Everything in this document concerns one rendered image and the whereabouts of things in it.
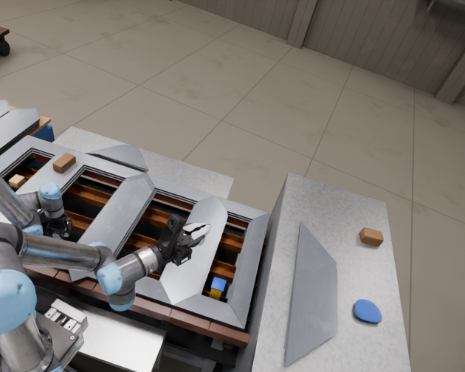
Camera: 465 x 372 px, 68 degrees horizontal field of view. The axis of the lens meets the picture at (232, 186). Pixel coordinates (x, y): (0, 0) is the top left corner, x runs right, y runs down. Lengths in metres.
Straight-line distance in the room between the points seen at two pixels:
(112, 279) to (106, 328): 0.82
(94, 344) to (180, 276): 0.46
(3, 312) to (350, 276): 1.37
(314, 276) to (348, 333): 0.26
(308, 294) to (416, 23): 6.16
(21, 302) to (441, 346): 2.97
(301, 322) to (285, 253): 0.34
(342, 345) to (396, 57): 6.31
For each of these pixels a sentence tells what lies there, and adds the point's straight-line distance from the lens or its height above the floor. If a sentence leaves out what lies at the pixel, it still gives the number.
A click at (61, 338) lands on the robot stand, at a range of 1.39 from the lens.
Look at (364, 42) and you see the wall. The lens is 7.29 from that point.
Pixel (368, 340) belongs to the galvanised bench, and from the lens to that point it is 1.60.
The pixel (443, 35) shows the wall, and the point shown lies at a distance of 7.28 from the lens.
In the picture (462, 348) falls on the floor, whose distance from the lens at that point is 3.41.
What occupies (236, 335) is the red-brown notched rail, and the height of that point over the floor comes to 0.83.
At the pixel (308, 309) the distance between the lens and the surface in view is 1.51.
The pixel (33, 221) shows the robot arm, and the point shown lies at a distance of 1.48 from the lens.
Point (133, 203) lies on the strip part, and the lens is 1.98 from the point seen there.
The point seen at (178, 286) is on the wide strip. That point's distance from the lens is 1.68.
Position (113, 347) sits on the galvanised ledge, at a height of 0.68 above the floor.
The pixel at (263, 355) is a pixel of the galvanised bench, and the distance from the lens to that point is 1.39.
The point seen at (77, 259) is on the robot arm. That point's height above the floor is 1.45.
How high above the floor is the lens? 2.30
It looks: 42 degrees down
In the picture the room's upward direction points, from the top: 16 degrees clockwise
